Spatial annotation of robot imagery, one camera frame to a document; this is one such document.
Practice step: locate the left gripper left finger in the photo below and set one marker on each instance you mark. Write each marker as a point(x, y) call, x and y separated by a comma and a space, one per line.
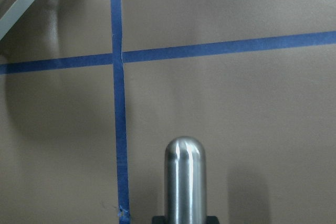
point(158, 220)

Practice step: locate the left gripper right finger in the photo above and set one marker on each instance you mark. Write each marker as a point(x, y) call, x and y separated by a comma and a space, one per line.
point(211, 220)

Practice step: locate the steel muddler black tip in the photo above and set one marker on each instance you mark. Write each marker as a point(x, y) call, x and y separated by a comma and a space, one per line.
point(185, 181)

